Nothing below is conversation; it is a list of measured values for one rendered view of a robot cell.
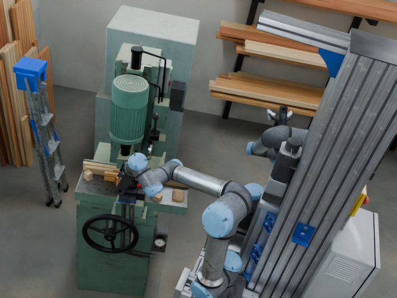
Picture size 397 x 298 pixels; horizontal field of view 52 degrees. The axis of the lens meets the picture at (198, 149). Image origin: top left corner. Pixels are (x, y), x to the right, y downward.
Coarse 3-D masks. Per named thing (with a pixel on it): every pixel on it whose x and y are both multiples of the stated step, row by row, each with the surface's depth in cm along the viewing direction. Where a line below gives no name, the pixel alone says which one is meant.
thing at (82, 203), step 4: (80, 200) 216; (80, 204) 218; (84, 204) 218; (88, 204) 218; (92, 204) 218; (96, 204) 218; (100, 204) 217; (104, 204) 217; (108, 204) 218; (104, 208) 219; (108, 208) 219; (148, 212) 220; (152, 212) 220
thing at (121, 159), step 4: (120, 148) 220; (132, 148) 222; (120, 152) 217; (132, 152) 222; (120, 156) 215; (124, 156) 215; (128, 156) 216; (120, 160) 213; (124, 160) 213; (116, 164) 215; (120, 164) 215; (124, 164) 215; (116, 168) 217; (120, 168) 217
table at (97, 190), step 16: (80, 176) 222; (96, 176) 224; (80, 192) 213; (96, 192) 214; (112, 192) 216; (160, 192) 223; (112, 208) 212; (144, 208) 216; (160, 208) 218; (176, 208) 218
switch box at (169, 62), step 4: (168, 60) 222; (160, 64) 216; (168, 64) 218; (160, 68) 215; (168, 68) 215; (160, 72) 217; (168, 72) 217; (160, 76) 218; (168, 76) 218; (160, 80) 220; (168, 80) 220; (160, 84) 221; (164, 84) 221; (164, 88) 223; (164, 92) 224
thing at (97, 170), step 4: (88, 168) 222; (92, 168) 223; (96, 168) 223; (100, 168) 224; (104, 168) 224; (92, 172) 224; (96, 172) 224; (100, 172) 224; (104, 172) 224; (172, 180) 227; (168, 184) 229; (172, 184) 229; (176, 184) 228; (180, 184) 228; (192, 188) 230
